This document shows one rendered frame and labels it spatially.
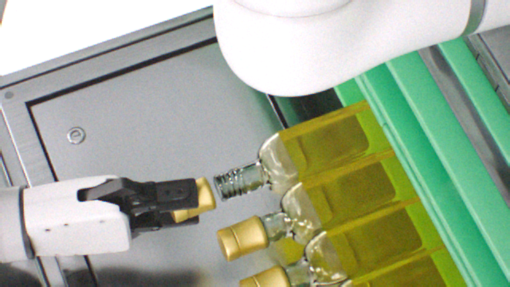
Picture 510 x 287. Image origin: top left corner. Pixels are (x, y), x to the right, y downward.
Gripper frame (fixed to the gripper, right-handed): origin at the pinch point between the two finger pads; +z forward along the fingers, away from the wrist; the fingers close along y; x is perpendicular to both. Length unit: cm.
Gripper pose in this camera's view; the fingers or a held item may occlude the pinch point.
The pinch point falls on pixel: (178, 203)
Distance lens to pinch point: 107.8
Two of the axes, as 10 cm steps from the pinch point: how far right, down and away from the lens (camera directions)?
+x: -1.5, -8.9, 4.3
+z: 9.9, -1.2, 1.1
